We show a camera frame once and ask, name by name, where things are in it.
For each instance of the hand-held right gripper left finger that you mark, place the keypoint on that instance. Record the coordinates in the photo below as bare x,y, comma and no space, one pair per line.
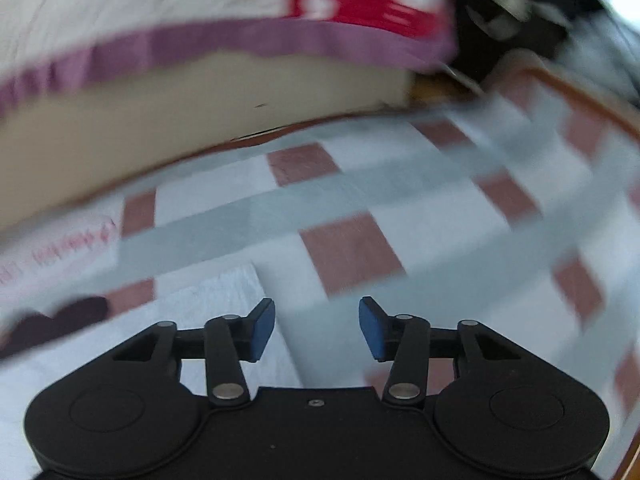
262,331

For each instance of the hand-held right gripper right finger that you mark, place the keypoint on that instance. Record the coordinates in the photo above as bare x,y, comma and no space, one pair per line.
372,334

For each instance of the light blue fluffy garment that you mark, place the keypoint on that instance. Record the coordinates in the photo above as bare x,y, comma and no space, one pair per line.
125,375

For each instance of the checked bed sheet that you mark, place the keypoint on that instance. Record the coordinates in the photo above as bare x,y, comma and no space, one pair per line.
450,220

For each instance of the dark brown folded garment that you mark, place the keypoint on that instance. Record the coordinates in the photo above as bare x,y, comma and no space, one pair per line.
55,322

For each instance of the beige mattress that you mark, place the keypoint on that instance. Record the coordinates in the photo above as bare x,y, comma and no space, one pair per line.
175,115

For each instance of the floral quilt with purple border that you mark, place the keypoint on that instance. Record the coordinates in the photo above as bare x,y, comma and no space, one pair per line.
200,15

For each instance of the dark object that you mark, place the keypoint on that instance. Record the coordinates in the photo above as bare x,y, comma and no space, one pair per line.
520,5

